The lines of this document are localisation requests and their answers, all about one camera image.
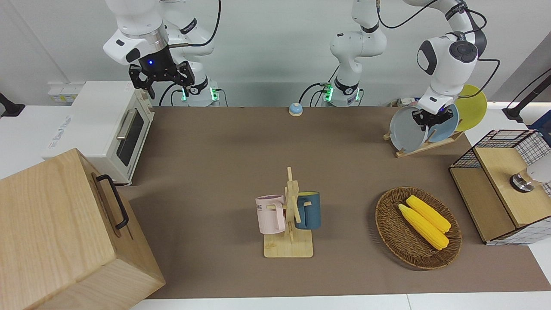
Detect black base cable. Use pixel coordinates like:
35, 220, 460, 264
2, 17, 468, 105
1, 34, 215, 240
298, 83, 324, 107
158, 84, 178, 107

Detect wood and wire shelf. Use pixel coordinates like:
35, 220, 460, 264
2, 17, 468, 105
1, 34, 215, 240
449, 129, 551, 246

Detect pink mug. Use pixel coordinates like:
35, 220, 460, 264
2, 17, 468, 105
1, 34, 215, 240
255, 195, 287, 235

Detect blue plate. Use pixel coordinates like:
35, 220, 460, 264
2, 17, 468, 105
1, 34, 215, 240
424, 103, 460, 143

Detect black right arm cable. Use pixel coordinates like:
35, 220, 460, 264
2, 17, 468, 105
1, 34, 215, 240
167, 0, 222, 48

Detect gray plate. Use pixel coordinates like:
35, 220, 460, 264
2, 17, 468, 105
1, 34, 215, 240
389, 106, 431, 153

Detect wooden mug tree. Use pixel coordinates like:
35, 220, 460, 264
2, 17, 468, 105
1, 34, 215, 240
263, 167, 314, 258

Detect black box handle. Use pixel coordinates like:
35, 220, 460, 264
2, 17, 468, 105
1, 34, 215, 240
96, 174, 129, 230

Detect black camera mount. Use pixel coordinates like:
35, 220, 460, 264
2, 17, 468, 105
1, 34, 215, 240
0, 93, 25, 118
502, 69, 551, 122

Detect white toaster oven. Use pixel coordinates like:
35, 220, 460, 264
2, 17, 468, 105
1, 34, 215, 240
42, 81, 155, 186

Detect brown table mat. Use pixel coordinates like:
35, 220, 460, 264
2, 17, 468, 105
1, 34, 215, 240
116, 106, 551, 300

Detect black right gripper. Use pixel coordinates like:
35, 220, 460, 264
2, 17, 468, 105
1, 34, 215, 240
129, 46, 195, 100

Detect wooden plate rack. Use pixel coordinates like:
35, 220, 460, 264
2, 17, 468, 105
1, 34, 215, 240
383, 129, 465, 158

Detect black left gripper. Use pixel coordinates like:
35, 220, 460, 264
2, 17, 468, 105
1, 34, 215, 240
412, 106, 455, 132

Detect yellow corn cob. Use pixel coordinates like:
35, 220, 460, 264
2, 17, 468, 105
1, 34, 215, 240
406, 195, 452, 234
398, 204, 449, 251

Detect yellow plate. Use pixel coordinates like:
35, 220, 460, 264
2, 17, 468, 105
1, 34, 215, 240
454, 84, 488, 132

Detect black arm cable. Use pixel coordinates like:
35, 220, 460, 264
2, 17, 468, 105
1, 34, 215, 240
167, 0, 222, 48
377, 0, 501, 99

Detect dark blue mug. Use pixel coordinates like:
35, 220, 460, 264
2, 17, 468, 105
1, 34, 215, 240
294, 192, 322, 230

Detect light wooden box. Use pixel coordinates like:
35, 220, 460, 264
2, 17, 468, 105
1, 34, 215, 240
0, 148, 166, 310

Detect white wall socket panel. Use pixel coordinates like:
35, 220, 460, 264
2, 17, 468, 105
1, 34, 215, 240
47, 83, 84, 104

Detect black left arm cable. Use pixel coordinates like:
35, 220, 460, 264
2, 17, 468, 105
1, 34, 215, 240
377, 0, 501, 99

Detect blue object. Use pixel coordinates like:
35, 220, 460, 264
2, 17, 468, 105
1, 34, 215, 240
530, 113, 551, 145

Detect white object with metal base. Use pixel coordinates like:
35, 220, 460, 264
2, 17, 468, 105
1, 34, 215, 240
510, 153, 551, 193

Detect brown wicker basket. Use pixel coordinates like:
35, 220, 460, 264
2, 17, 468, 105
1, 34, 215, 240
375, 186, 462, 271

